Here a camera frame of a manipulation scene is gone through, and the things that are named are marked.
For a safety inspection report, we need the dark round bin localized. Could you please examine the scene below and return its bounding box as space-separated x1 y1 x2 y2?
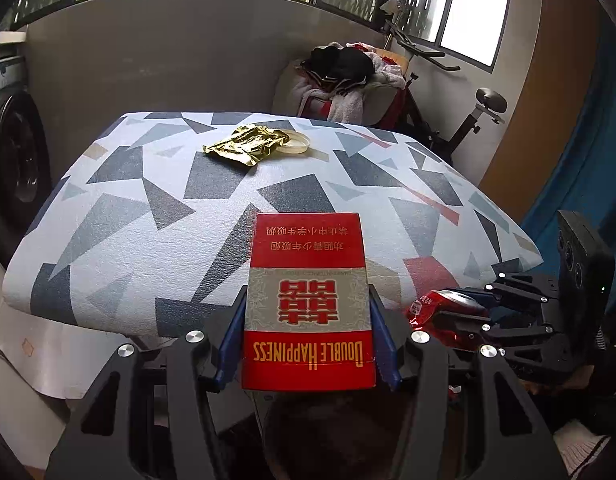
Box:
258 387 413 480

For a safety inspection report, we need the geometric patterned tablecloth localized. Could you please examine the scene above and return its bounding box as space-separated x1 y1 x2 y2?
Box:
2 111 544 341

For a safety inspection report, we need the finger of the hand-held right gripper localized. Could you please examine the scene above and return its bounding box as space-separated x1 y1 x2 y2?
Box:
430 311 558 359
460 271 561 316

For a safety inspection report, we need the red cigarette box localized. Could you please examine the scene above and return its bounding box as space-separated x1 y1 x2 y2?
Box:
240 212 376 391

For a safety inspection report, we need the crumpled gold foil wrapper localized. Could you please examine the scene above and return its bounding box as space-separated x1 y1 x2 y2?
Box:
203 124 289 166

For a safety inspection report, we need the grey washing machine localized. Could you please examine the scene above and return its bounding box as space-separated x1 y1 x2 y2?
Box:
0 42 54 266

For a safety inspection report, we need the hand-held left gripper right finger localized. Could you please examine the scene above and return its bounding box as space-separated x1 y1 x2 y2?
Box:
368 284 571 480

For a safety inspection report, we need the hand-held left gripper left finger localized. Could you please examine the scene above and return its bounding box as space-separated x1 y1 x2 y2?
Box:
45 286 249 480

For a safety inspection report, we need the black exercise bike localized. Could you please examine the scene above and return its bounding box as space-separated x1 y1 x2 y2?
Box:
380 0 508 166

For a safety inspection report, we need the white knitted cloth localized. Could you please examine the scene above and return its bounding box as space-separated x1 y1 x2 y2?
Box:
555 420 616 480

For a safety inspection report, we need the white fleece garment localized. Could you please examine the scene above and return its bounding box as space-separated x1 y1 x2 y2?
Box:
292 80 365 125

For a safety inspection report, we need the crushed red can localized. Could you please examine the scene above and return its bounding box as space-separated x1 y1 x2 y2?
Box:
405 289 493 348

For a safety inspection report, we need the sliding glass window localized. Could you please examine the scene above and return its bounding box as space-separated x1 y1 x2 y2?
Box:
435 0 513 68

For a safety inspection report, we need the beige chair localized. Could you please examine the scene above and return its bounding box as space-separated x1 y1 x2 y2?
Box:
273 57 413 128

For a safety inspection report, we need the blue curtain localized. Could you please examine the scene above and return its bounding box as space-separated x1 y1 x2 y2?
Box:
518 10 616 311

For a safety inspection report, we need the clear round plastic lid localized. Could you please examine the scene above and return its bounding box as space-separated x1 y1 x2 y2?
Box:
270 129 311 156

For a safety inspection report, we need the black garment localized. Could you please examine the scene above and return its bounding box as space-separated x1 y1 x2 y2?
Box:
300 45 373 92

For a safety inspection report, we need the white paper bag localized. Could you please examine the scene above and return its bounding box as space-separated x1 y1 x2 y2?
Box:
0 305 96 398

